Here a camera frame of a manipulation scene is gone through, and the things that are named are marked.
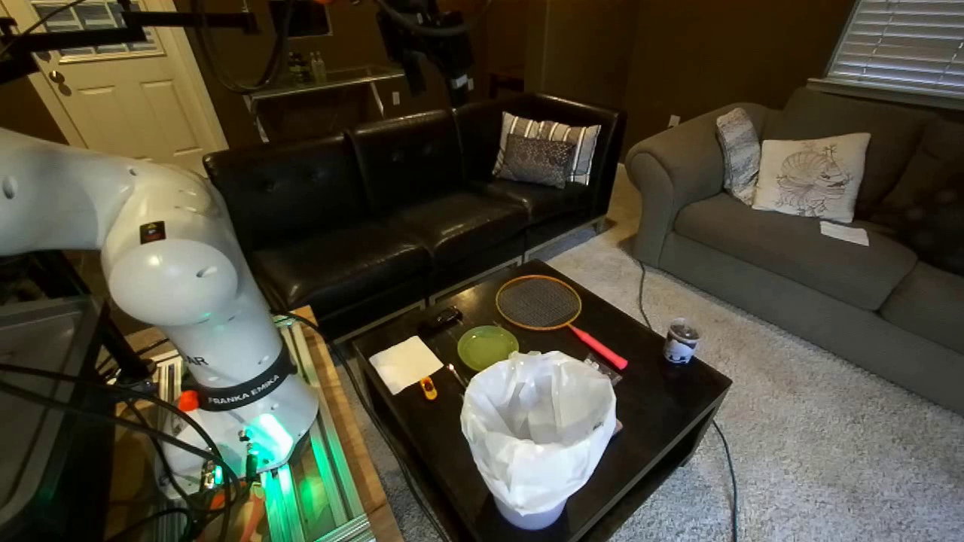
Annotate dark wall picture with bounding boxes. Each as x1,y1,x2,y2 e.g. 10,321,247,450
265,0,336,42

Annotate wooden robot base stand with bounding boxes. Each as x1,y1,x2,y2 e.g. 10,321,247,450
101,310,404,542

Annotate grey fabric sofa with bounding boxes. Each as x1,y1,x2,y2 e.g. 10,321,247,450
625,84,964,419

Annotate grey shag rug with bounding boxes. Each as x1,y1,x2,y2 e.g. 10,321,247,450
341,228,964,542

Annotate white striped pillow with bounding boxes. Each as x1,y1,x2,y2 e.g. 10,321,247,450
491,110,607,189

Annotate small black object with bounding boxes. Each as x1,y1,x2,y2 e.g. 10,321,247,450
428,306,468,336

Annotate white bin with bag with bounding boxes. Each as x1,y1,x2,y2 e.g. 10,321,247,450
457,348,622,532

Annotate dark brown cushion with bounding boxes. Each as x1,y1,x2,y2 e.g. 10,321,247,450
872,118,964,277

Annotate black coffee table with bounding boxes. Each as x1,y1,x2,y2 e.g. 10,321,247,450
343,260,736,542

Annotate black box cabinet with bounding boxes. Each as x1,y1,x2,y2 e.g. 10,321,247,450
0,252,114,542

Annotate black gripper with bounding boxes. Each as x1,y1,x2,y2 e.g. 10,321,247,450
376,0,478,107

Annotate dark grey patterned pillow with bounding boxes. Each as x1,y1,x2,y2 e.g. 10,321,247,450
491,132,579,193

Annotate white embroidered pillow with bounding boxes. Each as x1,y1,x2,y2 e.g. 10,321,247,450
751,129,875,227

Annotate orange racket fly swatter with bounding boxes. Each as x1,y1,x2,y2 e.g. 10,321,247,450
491,270,633,374

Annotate green plate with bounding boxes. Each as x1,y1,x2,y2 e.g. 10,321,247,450
456,321,521,374

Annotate white panel door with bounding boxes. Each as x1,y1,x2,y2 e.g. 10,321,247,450
4,0,230,189

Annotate grey striped pillow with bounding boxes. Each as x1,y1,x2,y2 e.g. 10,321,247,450
715,107,766,207

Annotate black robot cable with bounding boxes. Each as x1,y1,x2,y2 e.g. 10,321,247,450
0,360,252,542

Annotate white window blinds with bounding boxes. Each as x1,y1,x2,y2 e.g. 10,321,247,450
808,0,964,113

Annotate small metal can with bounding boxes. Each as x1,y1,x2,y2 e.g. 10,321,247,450
660,319,703,367

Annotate black floor cable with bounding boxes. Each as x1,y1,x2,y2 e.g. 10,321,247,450
633,252,741,542

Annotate black leather sofa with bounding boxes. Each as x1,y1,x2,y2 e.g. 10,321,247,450
203,90,626,341

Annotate white paper sheet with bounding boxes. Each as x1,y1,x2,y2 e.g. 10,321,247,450
817,218,875,251

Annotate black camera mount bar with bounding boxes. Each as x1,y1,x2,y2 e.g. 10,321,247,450
0,0,260,84

